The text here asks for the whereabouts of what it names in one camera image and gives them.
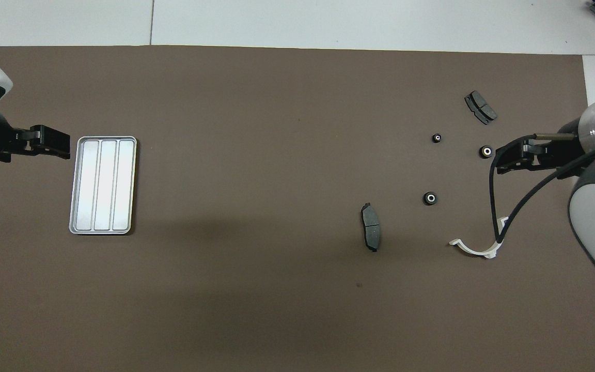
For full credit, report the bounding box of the white half-ring clamp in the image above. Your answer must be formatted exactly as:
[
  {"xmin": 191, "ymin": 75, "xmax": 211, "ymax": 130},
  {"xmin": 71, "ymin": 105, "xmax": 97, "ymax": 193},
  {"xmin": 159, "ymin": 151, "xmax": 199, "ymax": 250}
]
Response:
[{"xmin": 448, "ymin": 216, "xmax": 509, "ymax": 259}]

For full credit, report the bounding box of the brown table mat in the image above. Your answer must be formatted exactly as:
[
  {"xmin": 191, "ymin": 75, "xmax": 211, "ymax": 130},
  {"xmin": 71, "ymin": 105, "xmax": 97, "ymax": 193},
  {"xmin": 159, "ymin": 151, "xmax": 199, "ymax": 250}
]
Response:
[{"xmin": 0, "ymin": 45, "xmax": 595, "ymax": 372}]

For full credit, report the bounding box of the silver metal tray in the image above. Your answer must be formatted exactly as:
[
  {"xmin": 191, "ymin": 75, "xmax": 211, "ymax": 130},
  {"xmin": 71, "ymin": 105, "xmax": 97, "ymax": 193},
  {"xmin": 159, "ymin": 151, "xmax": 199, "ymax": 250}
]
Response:
[{"xmin": 69, "ymin": 136, "xmax": 138, "ymax": 236}]

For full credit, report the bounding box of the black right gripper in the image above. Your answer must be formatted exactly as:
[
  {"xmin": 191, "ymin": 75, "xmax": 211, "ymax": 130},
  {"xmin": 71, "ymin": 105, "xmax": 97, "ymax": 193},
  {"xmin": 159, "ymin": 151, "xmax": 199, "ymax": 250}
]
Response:
[{"xmin": 496, "ymin": 118, "xmax": 591, "ymax": 179}]

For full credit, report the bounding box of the dark grey brake pad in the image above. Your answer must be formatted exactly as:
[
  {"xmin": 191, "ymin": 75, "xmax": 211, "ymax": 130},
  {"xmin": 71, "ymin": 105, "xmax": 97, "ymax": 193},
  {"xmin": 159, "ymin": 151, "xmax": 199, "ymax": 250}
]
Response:
[
  {"xmin": 464, "ymin": 90, "xmax": 498, "ymax": 126},
  {"xmin": 361, "ymin": 203, "xmax": 383, "ymax": 253}
]

